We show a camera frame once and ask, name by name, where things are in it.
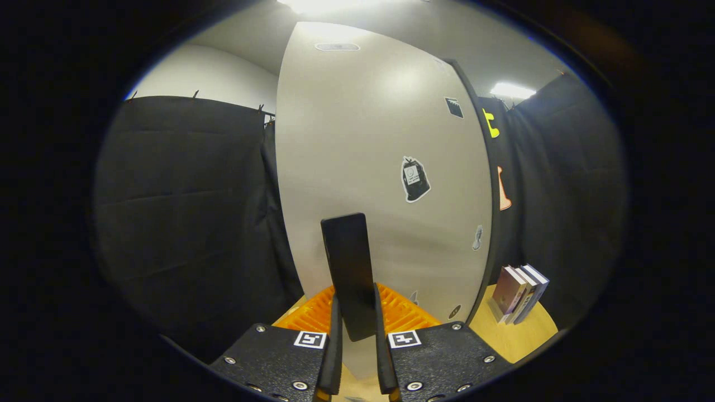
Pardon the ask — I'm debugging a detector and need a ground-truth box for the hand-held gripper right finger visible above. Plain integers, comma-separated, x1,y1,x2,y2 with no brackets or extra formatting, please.
373,282,513,402

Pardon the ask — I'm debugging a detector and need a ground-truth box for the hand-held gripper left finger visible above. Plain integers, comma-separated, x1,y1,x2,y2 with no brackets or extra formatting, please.
209,284,343,402

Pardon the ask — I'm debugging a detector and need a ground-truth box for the black door handle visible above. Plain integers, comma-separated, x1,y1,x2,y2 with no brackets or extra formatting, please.
321,213,376,342

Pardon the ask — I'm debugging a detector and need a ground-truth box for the beige cabinet door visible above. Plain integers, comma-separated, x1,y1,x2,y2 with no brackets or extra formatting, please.
275,21,493,381

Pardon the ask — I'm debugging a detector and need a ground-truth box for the maroon book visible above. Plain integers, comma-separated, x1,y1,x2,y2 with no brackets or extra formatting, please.
490,266,527,323

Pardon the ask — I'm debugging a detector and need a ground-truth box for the white spine book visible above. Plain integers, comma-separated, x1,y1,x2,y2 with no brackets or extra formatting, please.
506,267,540,324

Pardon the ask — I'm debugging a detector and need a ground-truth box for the grey-blue book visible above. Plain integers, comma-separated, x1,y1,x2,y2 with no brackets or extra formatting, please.
514,264,550,324

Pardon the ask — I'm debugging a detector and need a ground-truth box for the black backdrop cloth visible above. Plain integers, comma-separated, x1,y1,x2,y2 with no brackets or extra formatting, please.
92,73,626,363

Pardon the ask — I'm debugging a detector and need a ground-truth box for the dark grey cabinet body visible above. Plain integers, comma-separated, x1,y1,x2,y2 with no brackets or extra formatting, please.
444,58,501,327

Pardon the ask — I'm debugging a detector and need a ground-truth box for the ceiling light panel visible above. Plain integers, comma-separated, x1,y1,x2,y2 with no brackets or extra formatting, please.
490,82,537,100

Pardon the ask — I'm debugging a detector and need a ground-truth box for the large bright ceiling light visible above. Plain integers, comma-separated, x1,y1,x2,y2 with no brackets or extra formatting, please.
277,0,392,15

